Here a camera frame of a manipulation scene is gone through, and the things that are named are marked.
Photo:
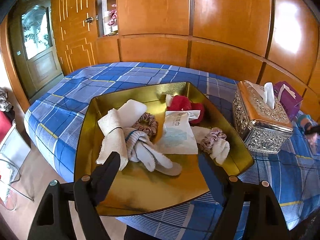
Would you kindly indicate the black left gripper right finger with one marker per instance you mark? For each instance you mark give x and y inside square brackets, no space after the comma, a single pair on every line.
[215,177]

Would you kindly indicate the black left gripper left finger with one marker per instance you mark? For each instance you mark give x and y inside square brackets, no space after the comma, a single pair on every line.
[103,177]

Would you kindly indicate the cream towel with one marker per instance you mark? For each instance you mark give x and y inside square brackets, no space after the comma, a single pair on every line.
[113,140]

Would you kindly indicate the white foam block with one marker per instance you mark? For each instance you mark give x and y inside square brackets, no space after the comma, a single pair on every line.
[130,112]

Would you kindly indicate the beige satin scrunchie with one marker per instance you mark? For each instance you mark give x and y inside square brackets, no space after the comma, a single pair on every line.
[148,124]

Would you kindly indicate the blue teddy bear pink dress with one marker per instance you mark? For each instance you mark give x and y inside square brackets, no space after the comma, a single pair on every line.
[311,132]

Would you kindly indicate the pink satin scrunchie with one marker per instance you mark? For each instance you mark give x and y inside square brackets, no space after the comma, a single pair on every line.
[211,138]

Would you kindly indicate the striped white socks bundle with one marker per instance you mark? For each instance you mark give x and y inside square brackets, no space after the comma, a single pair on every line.
[141,149]

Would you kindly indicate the gold metal tray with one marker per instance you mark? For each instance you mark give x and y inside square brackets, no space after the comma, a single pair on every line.
[135,190]

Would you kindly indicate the white paper packet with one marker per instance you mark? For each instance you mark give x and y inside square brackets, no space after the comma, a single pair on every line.
[177,136]

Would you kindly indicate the silver embossed tissue box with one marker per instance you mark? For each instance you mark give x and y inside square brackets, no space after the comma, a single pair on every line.
[262,128]

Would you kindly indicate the blue plaid bed sheet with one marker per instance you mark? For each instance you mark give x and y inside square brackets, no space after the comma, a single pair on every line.
[53,123]

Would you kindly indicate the red plush item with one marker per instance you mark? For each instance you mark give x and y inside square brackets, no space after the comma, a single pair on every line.
[182,103]

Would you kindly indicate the white side table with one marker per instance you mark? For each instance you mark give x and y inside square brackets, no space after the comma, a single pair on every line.
[14,151]

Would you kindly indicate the white tissue sheet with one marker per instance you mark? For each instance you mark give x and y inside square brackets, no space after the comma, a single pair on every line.
[266,93]

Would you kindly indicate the purple snack box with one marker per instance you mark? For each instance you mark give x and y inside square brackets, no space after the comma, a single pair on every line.
[289,98]

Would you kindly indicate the silver door knob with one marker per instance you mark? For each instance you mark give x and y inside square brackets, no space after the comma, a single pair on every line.
[89,20]

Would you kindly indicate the wooden door with glass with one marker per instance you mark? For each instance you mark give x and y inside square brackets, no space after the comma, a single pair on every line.
[33,48]

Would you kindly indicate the wooden headboard panel wall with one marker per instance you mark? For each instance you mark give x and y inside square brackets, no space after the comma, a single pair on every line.
[256,40]

